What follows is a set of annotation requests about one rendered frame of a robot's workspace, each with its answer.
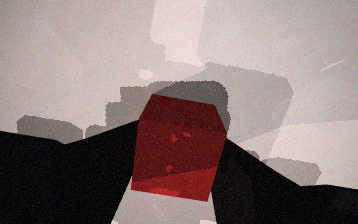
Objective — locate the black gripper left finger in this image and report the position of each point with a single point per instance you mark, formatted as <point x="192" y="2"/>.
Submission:
<point x="82" y="182"/>

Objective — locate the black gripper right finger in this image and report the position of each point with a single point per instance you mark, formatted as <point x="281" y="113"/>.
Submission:
<point x="247" y="191"/>

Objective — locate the dark red block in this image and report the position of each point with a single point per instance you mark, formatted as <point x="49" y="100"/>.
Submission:
<point x="178" y="148"/>

